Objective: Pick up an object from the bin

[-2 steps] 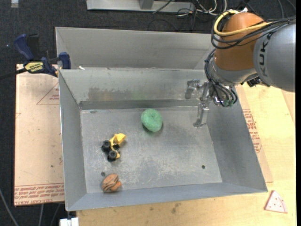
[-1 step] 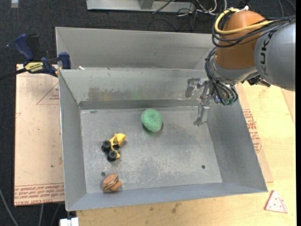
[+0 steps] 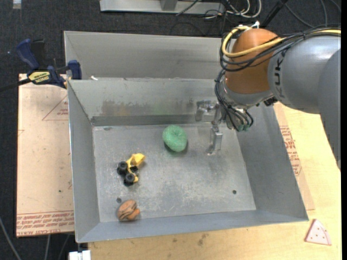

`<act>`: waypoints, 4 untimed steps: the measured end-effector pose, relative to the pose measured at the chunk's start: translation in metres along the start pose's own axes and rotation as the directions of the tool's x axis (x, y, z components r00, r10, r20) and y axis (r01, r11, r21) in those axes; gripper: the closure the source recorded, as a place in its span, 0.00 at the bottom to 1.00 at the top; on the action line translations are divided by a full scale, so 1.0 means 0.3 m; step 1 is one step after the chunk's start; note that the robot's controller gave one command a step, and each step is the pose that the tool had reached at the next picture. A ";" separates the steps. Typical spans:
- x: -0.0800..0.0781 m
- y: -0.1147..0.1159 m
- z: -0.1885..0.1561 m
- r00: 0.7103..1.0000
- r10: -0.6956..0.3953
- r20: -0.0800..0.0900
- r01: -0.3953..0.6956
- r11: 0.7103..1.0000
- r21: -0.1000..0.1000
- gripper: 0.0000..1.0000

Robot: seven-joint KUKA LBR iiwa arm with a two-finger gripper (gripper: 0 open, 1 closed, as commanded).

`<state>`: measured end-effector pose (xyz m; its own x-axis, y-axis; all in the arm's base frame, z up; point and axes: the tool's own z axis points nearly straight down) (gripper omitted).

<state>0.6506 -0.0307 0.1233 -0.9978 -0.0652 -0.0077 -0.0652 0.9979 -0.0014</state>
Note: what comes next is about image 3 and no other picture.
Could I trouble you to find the orange-brown striped toy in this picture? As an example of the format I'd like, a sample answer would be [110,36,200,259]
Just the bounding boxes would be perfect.
[116,199,141,222]

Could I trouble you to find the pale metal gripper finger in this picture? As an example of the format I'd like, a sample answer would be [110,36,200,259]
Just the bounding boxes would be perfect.
[195,99,219,122]
[207,120,224,156]

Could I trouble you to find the yellow toy truck, black wheels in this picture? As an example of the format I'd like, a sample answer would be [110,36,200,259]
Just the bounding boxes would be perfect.
[116,152,146,187]

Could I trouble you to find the brown cardboard board, red print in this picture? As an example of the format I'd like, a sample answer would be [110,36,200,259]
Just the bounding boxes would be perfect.
[16,73,316,238]

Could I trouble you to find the green ring-shaped sponge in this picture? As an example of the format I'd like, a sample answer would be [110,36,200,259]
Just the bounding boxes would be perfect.
[162,125,189,153]

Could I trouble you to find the pink triangular pad with dots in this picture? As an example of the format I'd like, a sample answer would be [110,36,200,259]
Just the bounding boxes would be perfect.
[304,218,333,246]

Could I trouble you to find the grey metal bin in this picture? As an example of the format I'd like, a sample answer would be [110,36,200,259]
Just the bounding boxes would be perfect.
[63,30,310,244]

